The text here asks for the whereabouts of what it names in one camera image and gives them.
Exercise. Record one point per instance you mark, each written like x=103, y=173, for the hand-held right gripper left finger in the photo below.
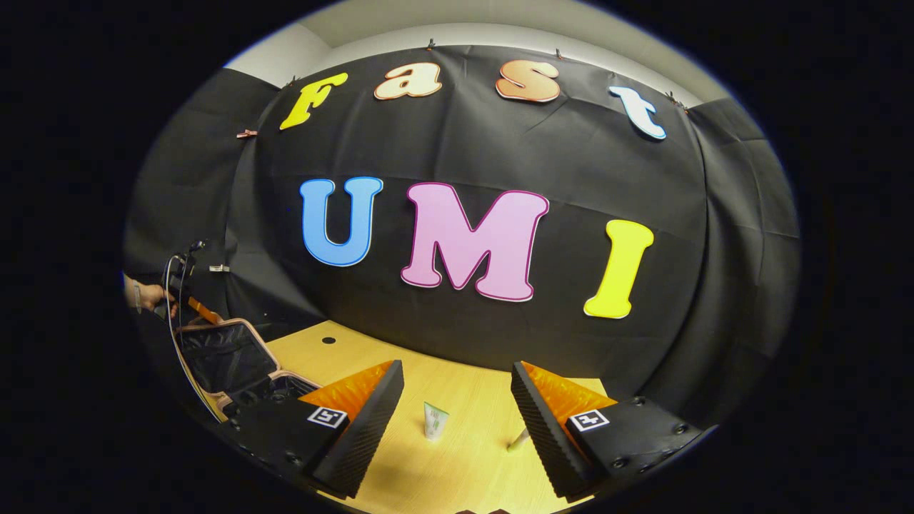
x=360, y=442

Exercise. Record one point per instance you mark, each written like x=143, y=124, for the small pink cloth clip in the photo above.
x=246, y=133

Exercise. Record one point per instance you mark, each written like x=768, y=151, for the black backdrop cloth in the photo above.
x=571, y=157

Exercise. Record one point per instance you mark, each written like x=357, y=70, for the small pink suitcase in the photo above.
x=221, y=357

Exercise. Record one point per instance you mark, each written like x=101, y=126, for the green white cosmetic tube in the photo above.
x=434, y=420

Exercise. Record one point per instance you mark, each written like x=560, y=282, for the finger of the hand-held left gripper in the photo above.
x=206, y=312

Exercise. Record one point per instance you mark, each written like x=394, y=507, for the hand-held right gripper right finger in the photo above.
x=546, y=435

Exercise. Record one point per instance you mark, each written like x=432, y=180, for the slim cosmetic tube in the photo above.
x=519, y=439

